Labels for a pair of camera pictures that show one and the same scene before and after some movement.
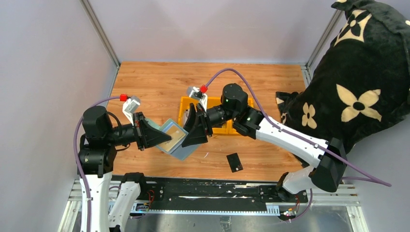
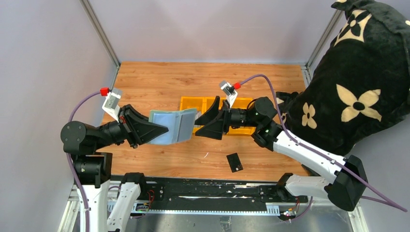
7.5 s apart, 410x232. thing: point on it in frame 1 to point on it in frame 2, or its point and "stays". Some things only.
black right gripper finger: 190,120 to 211,114
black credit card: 234,162 stays
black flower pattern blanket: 362,84 stays
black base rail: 213,195 stays
